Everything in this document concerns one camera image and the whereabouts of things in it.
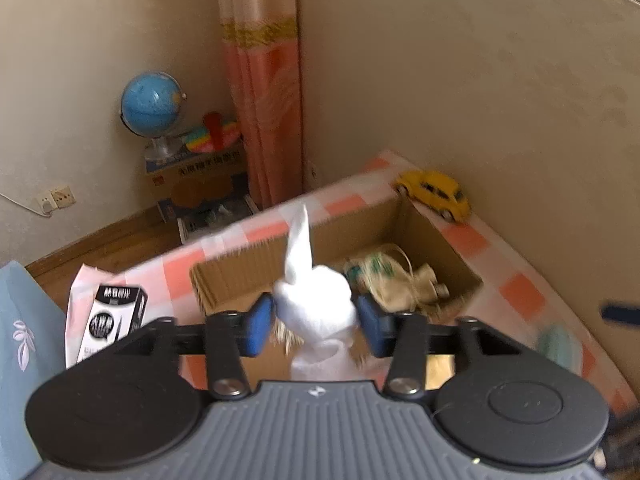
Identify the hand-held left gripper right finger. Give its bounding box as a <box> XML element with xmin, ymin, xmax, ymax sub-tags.
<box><xmin>356</xmin><ymin>294</ymin><xmax>521</xmax><ymax>398</ymax></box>

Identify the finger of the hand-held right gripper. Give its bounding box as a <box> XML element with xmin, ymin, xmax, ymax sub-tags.
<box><xmin>601</xmin><ymin>300</ymin><xmax>640</xmax><ymax>324</ymax></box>

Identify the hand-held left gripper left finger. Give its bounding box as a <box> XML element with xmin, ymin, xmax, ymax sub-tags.
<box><xmin>100</xmin><ymin>294</ymin><xmax>275</xmax><ymax>400</ymax></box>

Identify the white tissue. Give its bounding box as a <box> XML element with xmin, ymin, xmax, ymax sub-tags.
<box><xmin>272</xmin><ymin>203</ymin><xmax>359</xmax><ymax>382</ymax></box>

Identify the brown cardboard box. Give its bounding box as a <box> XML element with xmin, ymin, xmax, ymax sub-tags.
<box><xmin>190</xmin><ymin>194</ymin><xmax>484</xmax><ymax>367</ymax></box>

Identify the crumpled trash in box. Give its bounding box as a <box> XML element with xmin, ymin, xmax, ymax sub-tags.
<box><xmin>345</xmin><ymin>244</ymin><xmax>452</xmax><ymax>313</ymax></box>

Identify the stack of magazines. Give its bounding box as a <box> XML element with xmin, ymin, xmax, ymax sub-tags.
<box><xmin>157</xmin><ymin>192</ymin><xmax>261</xmax><ymax>246</ymax></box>

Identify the orange checkered tablecloth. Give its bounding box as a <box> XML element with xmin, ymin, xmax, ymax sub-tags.
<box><xmin>64</xmin><ymin>149</ymin><xmax>632</xmax><ymax>413</ymax></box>

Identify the yellow toy car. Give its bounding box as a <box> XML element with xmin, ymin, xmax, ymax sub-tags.
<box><xmin>392</xmin><ymin>170</ymin><xmax>472</xmax><ymax>223</ymax></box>

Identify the black and white pen box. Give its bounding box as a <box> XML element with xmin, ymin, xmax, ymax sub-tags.
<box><xmin>75</xmin><ymin>284</ymin><xmax>149</xmax><ymax>367</ymax></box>

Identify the printed cardboard carton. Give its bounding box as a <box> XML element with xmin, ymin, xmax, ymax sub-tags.
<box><xmin>144</xmin><ymin>141</ymin><xmax>249</xmax><ymax>211</ymax></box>

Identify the rainbow coloured toy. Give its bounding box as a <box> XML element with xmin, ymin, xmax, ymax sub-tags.
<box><xmin>185</xmin><ymin>111</ymin><xmax>242</xmax><ymax>154</ymax></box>

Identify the pink patterned curtain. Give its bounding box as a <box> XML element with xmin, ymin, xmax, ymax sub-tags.
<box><xmin>215</xmin><ymin>0</ymin><xmax>305</xmax><ymax>211</ymax></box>

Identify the blue embroidered cushion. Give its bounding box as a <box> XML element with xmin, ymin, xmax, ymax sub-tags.
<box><xmin>0</xmin><ymin>260</ymin><xmax>69</xmax><ymax>480</ymax></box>

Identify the blue desk globe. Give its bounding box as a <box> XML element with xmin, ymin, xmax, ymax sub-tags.
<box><xmin>119</xmin><ymin>72</ymin><xmax>187</xmax><ymax>159</ymax></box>

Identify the white cable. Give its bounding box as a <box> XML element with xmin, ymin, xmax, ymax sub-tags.
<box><xmin>0</xmin><ymin>192</ymin><xmax>52</xmax><ymax>218</ymax></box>

